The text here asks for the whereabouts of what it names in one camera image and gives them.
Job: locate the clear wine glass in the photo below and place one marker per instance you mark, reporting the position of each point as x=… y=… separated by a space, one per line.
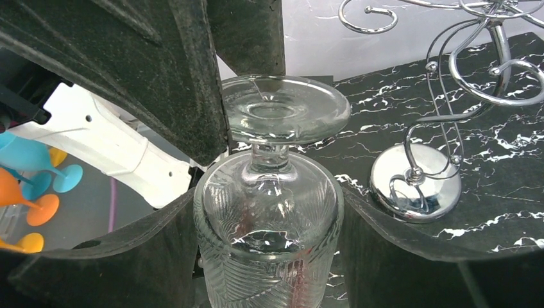
x=268 y=220

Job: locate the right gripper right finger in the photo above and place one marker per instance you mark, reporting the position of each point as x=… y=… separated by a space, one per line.
x=388 y=263

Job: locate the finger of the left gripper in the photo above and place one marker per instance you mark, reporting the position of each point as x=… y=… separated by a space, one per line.
x=155 y=59
x=249 y=35

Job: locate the chrome wine glass rack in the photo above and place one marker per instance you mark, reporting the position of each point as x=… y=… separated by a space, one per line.
x=455 y=128

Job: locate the colourful plastic glasses pile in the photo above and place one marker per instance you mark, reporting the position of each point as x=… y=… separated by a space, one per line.
x=30 y=161

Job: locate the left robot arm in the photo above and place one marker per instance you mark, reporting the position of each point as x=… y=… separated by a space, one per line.
x=80 y=124

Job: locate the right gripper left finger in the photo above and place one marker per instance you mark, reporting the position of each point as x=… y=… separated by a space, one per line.
x=148 y=263

